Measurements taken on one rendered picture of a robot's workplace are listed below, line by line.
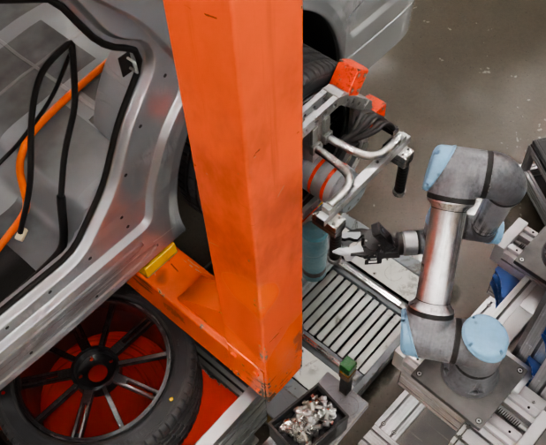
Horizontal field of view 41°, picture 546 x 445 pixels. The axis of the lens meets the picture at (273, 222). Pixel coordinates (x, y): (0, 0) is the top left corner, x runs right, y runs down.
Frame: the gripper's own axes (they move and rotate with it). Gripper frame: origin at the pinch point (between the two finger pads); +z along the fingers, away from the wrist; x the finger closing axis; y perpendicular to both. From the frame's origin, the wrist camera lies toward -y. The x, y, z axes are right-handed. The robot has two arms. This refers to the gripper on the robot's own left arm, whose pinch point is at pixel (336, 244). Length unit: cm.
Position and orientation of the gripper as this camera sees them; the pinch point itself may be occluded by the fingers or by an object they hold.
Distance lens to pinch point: 220.5
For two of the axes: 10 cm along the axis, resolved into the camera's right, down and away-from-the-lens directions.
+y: 0.3, 5.8, 8.2
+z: -10.0, 0.7, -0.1
